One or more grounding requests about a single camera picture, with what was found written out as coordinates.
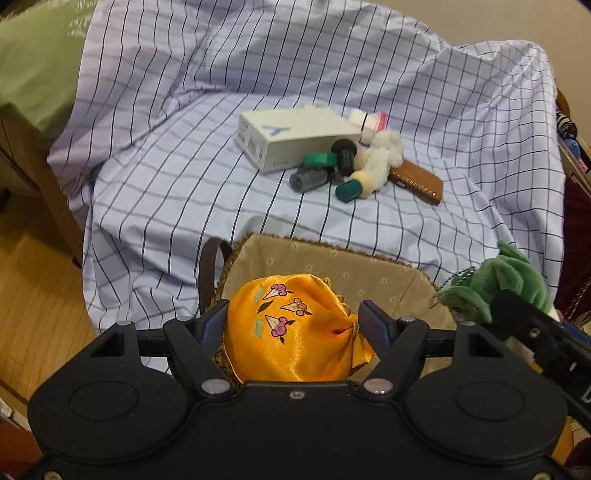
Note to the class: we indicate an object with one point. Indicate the white vivo phone box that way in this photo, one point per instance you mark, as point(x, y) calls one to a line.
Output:
point(277, 139)

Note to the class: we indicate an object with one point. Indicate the green white plush toy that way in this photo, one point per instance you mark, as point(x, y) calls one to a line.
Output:
point(471, 292)

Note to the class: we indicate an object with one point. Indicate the orange satin pouch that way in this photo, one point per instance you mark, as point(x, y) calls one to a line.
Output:
point(293, 328)

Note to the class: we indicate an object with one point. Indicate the grey translucent bottle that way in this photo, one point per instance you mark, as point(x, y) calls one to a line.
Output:
point(310, 178)

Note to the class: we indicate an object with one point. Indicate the pink white small toy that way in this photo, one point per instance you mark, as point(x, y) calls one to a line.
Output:
point(368, 123)

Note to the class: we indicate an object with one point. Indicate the brown leather wallet case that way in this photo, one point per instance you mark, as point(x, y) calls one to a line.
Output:
point(419, 181)

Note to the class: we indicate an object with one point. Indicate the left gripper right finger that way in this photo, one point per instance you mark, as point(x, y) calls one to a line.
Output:
point(400, 347)

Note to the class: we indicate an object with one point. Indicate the white fluffy plush toy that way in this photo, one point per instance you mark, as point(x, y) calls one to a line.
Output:
point(374, 164)

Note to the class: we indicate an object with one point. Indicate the green tape roll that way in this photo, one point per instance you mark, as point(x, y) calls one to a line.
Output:
point(320, 160)

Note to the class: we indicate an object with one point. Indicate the green embroidered pillow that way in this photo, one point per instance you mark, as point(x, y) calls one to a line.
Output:
point(41, 50)

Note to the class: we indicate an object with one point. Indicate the checkered lavender sheet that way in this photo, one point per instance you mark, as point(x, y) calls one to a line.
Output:
point(190, 115)

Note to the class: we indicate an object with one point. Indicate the woven lined basket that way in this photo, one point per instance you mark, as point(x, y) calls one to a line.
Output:
point(399, 289)

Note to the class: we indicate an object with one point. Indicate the black makeup sponge brush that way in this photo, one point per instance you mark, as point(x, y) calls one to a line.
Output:
point(345, 150)

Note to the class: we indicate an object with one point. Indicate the teal handle cream sponge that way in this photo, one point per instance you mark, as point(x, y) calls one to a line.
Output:
point(359, 186)

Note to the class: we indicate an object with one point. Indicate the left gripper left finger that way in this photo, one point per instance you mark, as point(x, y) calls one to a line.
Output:
point(191, 347)

